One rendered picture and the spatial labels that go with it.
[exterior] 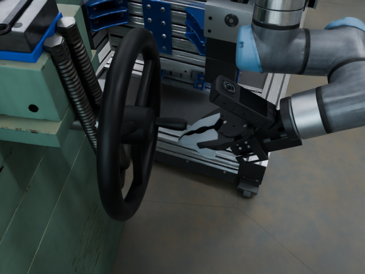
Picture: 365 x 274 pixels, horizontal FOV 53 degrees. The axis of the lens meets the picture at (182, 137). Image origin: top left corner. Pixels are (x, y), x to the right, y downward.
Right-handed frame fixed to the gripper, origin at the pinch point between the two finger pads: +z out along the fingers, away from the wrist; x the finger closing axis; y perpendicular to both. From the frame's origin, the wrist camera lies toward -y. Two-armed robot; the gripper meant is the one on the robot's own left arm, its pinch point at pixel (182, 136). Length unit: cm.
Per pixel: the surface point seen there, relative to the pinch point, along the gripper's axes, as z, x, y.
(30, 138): 8.7, -14.9, -21.4
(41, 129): 6.4, -14.3, -21.8
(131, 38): -6.9, -4.6, -23.6
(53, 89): 1.9, -12.0, -25.1
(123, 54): -6.9, -8.0, -23.8
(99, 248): 45, -4, 31
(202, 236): 31, 14, 64
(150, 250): 47, 6, 55
